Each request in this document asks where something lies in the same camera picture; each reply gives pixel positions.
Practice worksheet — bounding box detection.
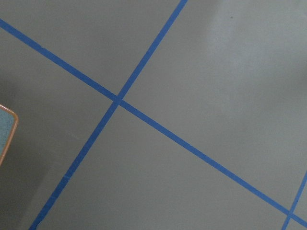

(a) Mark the blue square plate orange rim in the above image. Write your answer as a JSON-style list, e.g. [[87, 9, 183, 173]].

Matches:
[[0, 104, 19, 165]]

